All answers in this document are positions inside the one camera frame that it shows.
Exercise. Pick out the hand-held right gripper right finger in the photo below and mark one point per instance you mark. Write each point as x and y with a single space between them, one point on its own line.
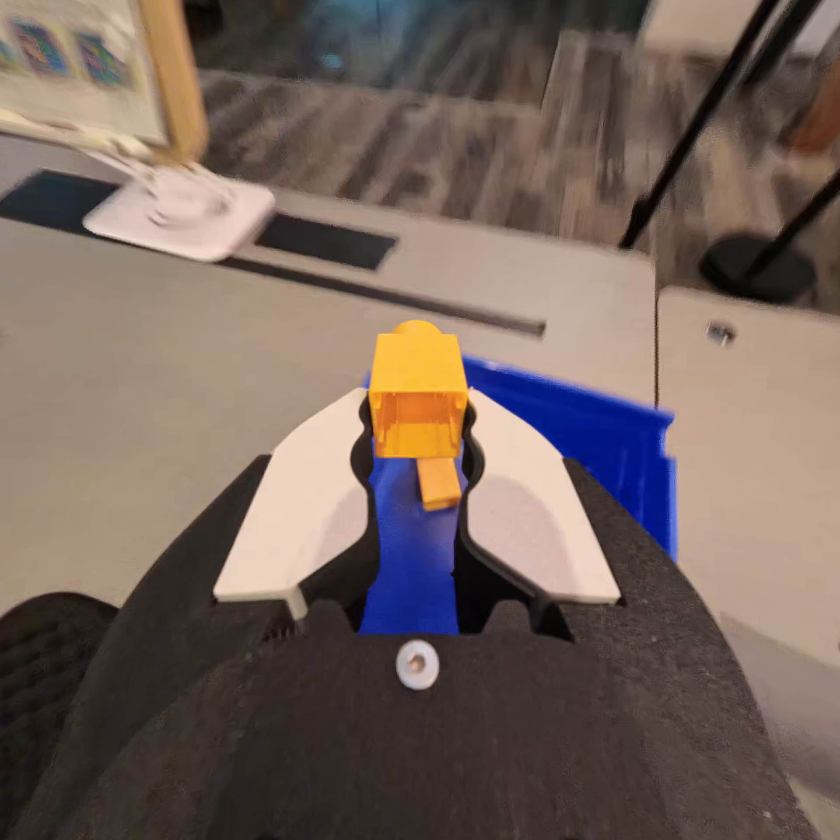
531 525

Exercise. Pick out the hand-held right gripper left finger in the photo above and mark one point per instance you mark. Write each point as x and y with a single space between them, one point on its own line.
295 518

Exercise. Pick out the yellow toy block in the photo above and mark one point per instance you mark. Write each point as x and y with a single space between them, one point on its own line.
438 485
417 374

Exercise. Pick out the blue plastic bin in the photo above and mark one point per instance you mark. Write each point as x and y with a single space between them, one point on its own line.
590 433

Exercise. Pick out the grey desk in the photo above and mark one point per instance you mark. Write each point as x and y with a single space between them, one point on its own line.
164 394

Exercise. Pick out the dark flat plate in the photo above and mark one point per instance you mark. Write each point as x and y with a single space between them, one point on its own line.
328 239
52 197

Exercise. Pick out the black mesh armrest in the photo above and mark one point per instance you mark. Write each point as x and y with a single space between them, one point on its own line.
39 669

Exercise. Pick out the white stand base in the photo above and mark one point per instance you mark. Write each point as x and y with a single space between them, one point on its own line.
190 223

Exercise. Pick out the black floor stand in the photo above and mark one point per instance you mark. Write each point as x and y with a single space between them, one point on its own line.
754 269

